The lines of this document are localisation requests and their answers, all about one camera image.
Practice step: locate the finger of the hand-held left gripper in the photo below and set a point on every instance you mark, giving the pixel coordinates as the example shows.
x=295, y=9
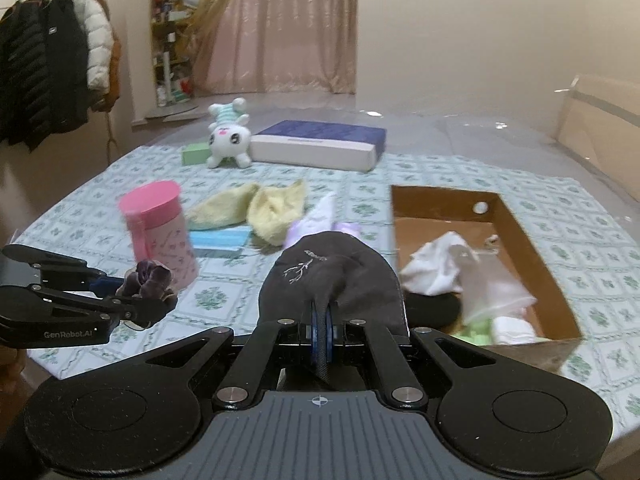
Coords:
x=100, y=283
x=100, y=306

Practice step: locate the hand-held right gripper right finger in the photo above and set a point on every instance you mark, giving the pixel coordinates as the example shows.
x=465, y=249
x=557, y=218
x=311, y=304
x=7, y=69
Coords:
x=334, y=332

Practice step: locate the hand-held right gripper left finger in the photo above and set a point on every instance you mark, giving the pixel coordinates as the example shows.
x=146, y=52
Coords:
x=316, y=332

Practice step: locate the dark velvet scrunchie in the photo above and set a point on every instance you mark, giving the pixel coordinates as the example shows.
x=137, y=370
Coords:
x=147, y=277

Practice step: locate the dark grey beanie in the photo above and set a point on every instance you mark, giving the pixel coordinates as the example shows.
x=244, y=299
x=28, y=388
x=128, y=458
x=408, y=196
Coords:
x=335, y=275

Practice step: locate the white cloth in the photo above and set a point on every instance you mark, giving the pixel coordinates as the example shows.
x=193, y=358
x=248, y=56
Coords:
x=437, y=265

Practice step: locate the brown cardboard box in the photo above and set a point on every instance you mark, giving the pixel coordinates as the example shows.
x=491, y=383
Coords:
x=530, y=260

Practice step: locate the pink lidded cup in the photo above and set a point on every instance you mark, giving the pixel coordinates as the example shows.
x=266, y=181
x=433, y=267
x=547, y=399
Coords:
x=160, y=230

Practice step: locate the yellow socks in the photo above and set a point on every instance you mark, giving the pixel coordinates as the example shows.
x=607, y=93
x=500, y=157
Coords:
x=275, y=212

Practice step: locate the light green cloth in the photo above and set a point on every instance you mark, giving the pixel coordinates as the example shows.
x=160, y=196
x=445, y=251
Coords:
x=472, y=334

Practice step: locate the yellow towel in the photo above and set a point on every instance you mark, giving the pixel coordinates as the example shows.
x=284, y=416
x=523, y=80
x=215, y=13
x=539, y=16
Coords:
x=220, y=207

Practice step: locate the green foam block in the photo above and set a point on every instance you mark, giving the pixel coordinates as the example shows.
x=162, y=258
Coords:
x=195, y=155

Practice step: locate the blue and white flat box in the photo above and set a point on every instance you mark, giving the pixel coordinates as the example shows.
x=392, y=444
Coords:
x=320, y=142

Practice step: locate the white plush toy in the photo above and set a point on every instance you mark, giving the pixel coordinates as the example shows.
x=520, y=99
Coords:
x=227, y=137

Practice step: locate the brown jacket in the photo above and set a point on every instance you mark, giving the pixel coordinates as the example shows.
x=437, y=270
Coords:
x=114, y=70

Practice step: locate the black puffer jacket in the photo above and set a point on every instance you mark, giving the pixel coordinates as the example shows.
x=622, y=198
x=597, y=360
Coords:
x=22, y=75
x=67, y=65

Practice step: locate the cluttered storage shelf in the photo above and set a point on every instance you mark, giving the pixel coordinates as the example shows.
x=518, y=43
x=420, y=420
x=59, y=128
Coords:
x=167, y=35

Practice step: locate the plastic covered standing fan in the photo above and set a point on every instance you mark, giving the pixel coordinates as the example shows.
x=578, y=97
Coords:
x=210, y=25

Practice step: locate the pink curtain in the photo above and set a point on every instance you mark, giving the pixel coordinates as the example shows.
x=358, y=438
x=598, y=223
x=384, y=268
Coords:
x=280, y=25

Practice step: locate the beige bed headboard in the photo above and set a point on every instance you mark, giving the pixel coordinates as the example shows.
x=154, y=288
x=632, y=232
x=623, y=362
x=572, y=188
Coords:
x=605, y=115

